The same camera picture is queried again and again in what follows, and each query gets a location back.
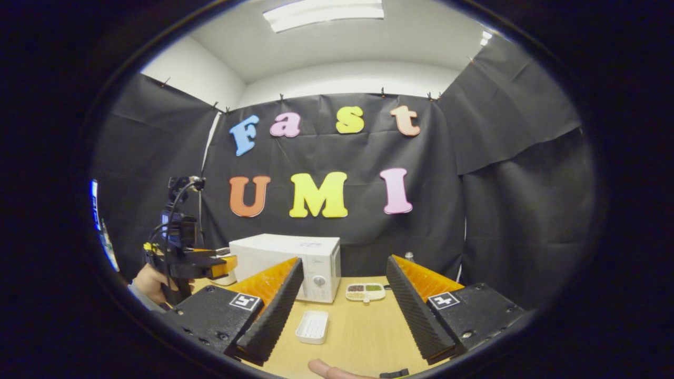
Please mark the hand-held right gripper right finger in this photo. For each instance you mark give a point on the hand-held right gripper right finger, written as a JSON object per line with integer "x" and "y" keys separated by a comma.
{"x": 416, "y": 316}

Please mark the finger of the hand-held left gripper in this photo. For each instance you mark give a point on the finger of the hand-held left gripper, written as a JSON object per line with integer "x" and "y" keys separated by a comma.
{"x": 225, "y": 266}

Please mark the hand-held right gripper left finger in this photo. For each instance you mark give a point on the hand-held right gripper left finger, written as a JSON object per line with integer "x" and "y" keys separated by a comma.
{"x": 276, "y": 321}

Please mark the white microwave oven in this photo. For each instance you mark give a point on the white microwave oven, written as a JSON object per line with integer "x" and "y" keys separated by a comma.
{"x": 279, "y": 258}

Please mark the white ribbed tray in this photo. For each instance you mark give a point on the white ribbed tray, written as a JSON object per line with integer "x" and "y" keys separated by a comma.
{"x": 312, "y": 326}

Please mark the white sectioned grain plate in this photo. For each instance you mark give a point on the white sectioned grain plate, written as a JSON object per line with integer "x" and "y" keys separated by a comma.
{"x": 365, "y": 292}

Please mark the green label drink bottle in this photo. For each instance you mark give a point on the green label drink bottle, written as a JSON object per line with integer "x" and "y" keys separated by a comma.
{"x": 409, "y": 257}

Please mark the long ceiling light panel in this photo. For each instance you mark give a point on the long ceiling light panel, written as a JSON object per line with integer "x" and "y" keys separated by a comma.
{"x": 324, "y": 15}

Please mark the small ceiling light panel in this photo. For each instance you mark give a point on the small ceiling light panel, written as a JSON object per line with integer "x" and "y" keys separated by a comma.
{"x": 485, "y": 38}

